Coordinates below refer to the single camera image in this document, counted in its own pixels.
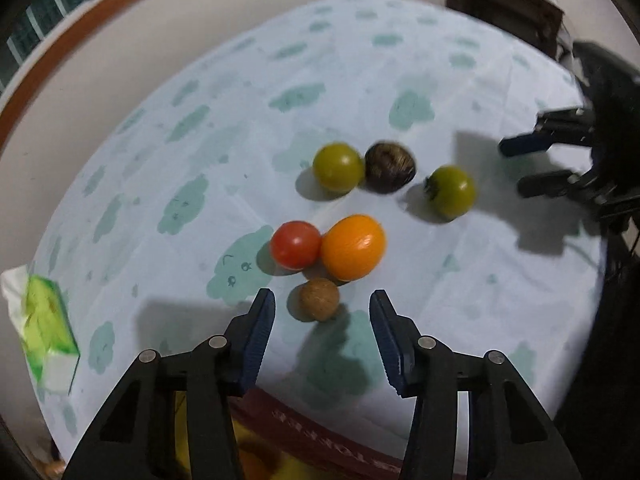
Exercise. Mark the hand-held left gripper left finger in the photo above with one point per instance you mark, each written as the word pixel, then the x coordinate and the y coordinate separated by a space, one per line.
pixel 257 340

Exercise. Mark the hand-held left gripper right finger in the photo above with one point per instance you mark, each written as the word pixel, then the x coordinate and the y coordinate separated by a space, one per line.
pixel 387 340

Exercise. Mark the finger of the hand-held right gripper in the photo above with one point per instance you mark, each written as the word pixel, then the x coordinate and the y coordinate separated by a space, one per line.
pixel 542 186
pixel 525 144

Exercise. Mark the small brown round fruit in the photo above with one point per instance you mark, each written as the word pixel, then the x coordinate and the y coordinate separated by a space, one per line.
pixel 319 299

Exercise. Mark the green tomato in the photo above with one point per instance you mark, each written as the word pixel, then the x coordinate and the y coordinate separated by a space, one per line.
pixel 451 191
pixel 338 167

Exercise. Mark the smooth oval orange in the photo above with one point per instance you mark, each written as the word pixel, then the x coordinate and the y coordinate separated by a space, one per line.
pixel 353 247

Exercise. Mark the red tomato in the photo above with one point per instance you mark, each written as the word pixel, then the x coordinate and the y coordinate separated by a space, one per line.
pixel 295 244

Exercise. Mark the red tin tray gold inside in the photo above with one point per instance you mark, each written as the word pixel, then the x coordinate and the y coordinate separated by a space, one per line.
pixel 310 437

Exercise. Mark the dark wrinkled passion fruit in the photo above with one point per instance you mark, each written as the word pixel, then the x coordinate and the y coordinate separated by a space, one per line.
pixel 390 166

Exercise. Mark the dark wooden cabinet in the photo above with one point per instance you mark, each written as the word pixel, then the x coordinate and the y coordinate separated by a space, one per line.
pixel 500 5

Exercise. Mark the green tissue box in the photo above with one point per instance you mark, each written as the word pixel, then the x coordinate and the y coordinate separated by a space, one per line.
pixel 47 335

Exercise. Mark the white tablecloth green cloud print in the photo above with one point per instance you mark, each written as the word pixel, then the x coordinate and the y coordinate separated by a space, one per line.
pixel 200 110

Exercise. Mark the large wooden framed barred window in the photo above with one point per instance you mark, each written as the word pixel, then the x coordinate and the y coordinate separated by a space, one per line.
pixel 45 10

